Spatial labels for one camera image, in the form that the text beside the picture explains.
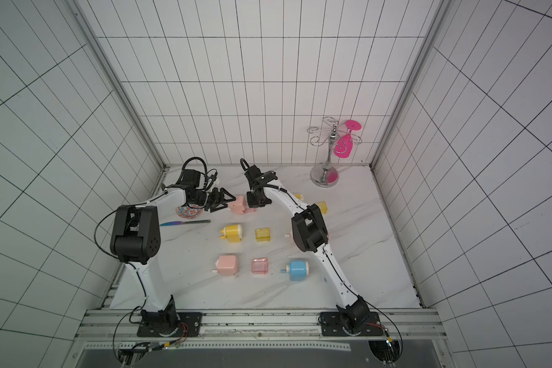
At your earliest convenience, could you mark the blue pencil sharpener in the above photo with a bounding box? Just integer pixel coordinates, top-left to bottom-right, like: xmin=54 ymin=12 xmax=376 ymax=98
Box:
xmin=281 ymin=260 xmax=310 ymax=282

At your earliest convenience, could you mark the yellow tray row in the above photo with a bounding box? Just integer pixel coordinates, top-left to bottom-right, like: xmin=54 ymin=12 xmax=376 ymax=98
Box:
xmin=255 ymin=228 xmax=271 ymax=243

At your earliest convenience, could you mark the pink plastic wine glass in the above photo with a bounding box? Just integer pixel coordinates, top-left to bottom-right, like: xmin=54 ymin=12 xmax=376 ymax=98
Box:
xmin=334 ymin=120 xmax=362 ymax=159

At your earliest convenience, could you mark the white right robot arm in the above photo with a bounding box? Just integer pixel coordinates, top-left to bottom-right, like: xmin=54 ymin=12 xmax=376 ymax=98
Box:
xmin=240 ymin=158 xmax=370 ymax=336

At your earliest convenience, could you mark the aluminium mounting rail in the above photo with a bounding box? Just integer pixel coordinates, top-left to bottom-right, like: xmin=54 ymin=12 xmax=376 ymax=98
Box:
xmin=76 ymin=309 xmax=447 ymax=342

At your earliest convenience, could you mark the yellow sharpener row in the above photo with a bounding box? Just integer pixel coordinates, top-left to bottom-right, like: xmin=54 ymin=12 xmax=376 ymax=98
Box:
xmin=220 ymin=224 xmax=243 ymax=243

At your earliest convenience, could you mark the yellow tray near stand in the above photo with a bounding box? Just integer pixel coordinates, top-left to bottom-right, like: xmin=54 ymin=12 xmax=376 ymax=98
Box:
xmin=316 ymin=201 xmax=328 ymax=215

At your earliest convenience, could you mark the pink sharpener top row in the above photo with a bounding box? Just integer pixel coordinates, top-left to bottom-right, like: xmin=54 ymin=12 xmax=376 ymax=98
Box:
xmin=228 ymin=196 xmax=257 ymax=215

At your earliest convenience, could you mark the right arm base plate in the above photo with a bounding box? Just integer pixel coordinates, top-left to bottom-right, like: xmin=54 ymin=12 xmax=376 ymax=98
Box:
xmin=317 ymin=312 xmax=383 ymax=337

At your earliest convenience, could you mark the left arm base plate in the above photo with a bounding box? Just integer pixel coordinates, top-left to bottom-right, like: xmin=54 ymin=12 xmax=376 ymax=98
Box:
xmin=136 ymin=311 xmax=202 ymax=339

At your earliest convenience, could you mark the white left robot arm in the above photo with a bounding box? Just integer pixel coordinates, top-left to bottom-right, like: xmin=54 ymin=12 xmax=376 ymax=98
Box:
xmin=110 ymin=156 xmax=236 ymax=324

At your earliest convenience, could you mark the pink tray bottom row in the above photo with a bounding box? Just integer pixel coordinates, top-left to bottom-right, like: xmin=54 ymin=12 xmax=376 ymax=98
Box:
xmin=251 ymin=258 xmax=269 ymax=274

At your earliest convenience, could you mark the pink sharpener bottom row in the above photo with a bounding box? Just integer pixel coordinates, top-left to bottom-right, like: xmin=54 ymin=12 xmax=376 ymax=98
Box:
xmin=213 ymin=255 xmax=239 ymax=276

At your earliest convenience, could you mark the patterned ceramic bowl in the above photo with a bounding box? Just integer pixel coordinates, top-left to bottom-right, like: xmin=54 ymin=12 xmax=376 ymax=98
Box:
xmin=176 ymin=205 xmax=204 ymax=219

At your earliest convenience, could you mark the iridescent pen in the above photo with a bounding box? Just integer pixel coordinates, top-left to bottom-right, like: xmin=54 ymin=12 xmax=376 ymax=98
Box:
xmin=159 ymin=219 xmax=211 ymax=227

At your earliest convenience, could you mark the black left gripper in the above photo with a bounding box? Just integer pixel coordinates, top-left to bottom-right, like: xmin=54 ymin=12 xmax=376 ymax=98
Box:
xmin=189 ymin=186 xmax=237 ymax=213

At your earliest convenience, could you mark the pink sharpener row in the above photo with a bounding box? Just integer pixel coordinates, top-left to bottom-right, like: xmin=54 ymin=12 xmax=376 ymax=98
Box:
xmin=213 ymin=255 xmax=239 ymax=276
xmin=228 ymin=196 xmax=257 ymax=215

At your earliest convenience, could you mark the chrome glass rack stand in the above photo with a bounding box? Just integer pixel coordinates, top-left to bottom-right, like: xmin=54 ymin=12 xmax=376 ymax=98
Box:
xmin=308 ymin=117 xmax=346 ymax=188

